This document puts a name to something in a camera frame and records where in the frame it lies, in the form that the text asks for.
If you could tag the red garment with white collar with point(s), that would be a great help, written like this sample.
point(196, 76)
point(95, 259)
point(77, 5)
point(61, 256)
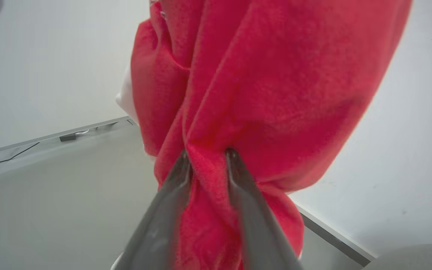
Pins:
point(268, 93)

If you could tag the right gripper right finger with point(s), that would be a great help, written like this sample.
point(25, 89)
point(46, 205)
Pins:
point(257, 225)

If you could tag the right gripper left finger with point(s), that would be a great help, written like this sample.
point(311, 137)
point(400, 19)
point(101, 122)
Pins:
point(156, 228)

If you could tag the small black box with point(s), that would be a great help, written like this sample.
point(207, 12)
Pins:
point(67, 137)

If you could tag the wall baseboard strip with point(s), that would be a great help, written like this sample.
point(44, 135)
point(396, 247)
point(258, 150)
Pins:
point(336, 236)
point(32, 146)

